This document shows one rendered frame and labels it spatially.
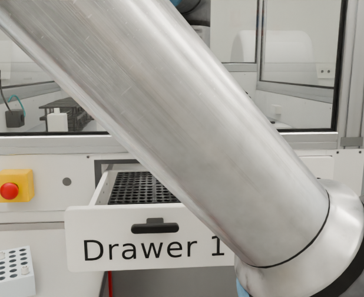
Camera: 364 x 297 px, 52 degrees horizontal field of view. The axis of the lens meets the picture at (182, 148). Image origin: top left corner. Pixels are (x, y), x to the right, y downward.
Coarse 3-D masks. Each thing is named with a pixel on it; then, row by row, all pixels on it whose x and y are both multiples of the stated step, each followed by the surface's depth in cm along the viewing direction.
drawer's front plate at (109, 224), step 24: (72, 216) 60; (96, 216) 60; (120, 216) 60; (144, 216) 60; (168, 216) 61; (192, 216) 61; (72, 240) 60; (120, 240) 61; (144, 240) 61; (168, 240) 62; (192, 240) 62; (216, 240) 62; (72, 264) 61; (96, 264) 62; (120, 264) 62; (144, 264) 62; (168, 264) 63; (192, 264) 63; (216, 264) 63
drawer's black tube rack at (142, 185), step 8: (120, 176) 88; (128, 176) 88; (136, 176) 88; (144, 176) 88; (152, 176) 88; (120, 184) 81; (128, 184) 81; (136, 184) 81; (144, 184) 81; (152, 184) 81; (160, 184) 81; (112, 192) 76; (120, 192) 77; (128, 192) 77; (136, 192) 77; (144, 192) 77; (152, 192) 77; (160, 192) 77; (168, 192) 76
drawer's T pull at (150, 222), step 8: (136, 224) 58; (144, 224) 58; (152, 224) 58; (160, 224) 58; (168, 224) 58; (176, 224) 58; (136, 232) 57; (144, 232) 57; (152, 232) 57; (160, 232) 57; (168, 232) 58
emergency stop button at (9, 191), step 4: (4, 184) 84; (8, 184) 84; (12, 184) 84; (0, 188) 84; (4, 188) 84; (8, 188) 84; (12, 188) 84; (16, 188) 85; (0, 192) 84; (4, 192) 84; (8, 192) 84; (12, 192) 84; (16, 192) 85; (4, 196) 84; (8, 196) 84; (12, 196) 84
